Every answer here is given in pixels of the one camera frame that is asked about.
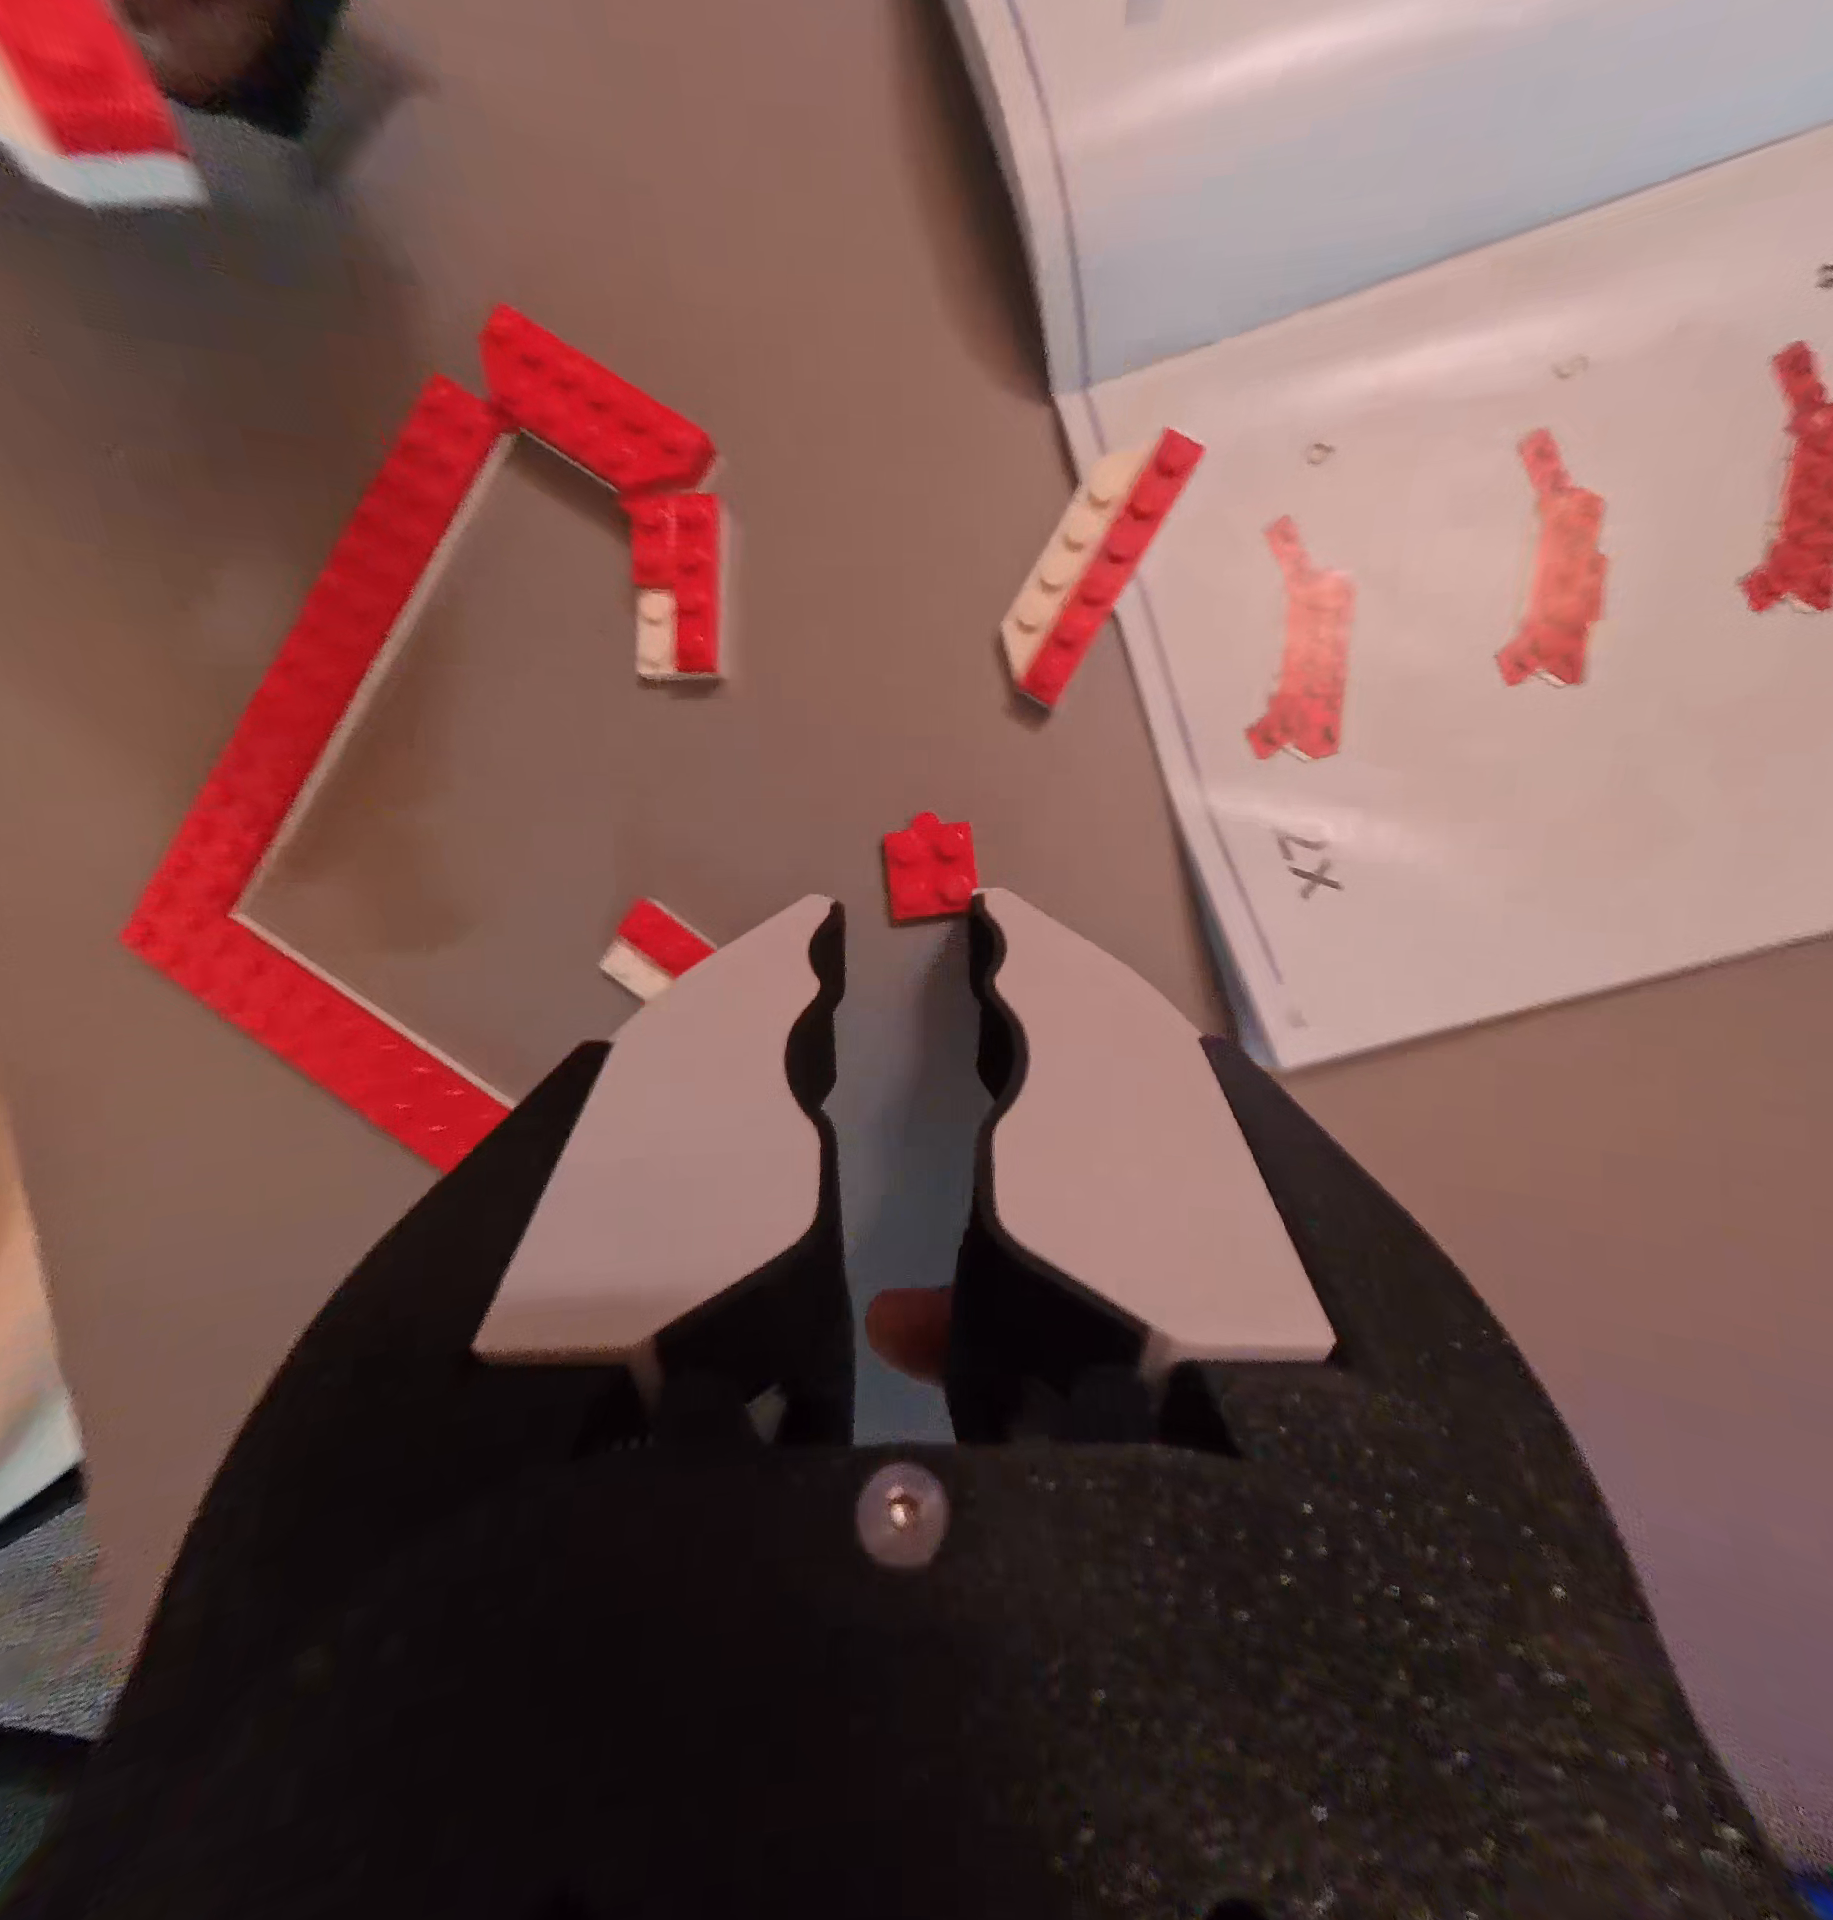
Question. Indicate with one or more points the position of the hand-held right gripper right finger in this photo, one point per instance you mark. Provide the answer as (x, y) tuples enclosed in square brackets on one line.
[(1142, 1170)]

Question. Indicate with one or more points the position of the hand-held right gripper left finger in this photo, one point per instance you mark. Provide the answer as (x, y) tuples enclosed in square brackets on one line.
[(675, 1155)]

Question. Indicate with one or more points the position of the small square red brick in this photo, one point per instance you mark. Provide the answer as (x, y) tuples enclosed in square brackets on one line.
[(931, 866)]

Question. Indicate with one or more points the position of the red and white brick strip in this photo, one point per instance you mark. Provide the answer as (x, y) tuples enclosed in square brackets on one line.
[(61, 67), (1104, 577)]

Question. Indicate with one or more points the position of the small red and white brick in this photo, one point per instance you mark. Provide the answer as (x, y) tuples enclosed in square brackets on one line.
[(655, 948)]

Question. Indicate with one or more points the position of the open instruction booklet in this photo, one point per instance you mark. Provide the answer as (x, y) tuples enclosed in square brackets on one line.
[(1531, 721)]

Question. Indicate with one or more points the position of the large red brick frame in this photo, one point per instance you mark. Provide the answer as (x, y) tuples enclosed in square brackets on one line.
[(331, 660)]

